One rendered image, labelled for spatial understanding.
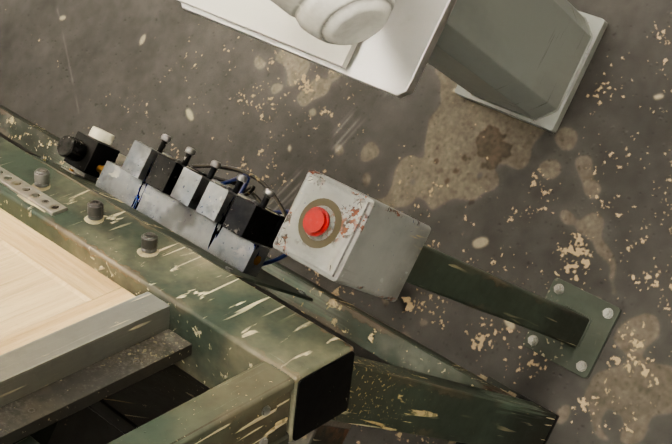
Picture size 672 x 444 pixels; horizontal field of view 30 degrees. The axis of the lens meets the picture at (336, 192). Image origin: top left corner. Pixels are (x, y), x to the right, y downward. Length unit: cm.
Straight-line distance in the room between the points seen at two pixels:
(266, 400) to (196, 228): 47
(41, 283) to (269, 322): 36
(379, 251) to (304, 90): 127
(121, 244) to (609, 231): 100
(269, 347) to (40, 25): 198
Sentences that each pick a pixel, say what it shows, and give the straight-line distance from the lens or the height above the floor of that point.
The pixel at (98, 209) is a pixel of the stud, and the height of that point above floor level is 87.
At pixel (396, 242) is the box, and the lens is 171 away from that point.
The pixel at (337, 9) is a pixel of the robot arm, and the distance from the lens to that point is 170.
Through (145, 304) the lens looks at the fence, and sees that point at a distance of 182.
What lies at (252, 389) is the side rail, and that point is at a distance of 165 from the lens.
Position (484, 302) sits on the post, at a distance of 207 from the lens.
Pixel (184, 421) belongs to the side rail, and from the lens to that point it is 159.
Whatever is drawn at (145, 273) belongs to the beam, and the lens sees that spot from 187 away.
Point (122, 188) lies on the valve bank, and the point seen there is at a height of 74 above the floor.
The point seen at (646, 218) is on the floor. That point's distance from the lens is 248.
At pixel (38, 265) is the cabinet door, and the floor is 94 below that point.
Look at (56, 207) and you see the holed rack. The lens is 204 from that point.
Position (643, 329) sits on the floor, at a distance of 244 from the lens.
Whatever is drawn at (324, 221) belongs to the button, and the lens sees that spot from 164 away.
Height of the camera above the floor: 230
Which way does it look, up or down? 55 degrees down
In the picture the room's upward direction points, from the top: 65 degrees counter-clockwise
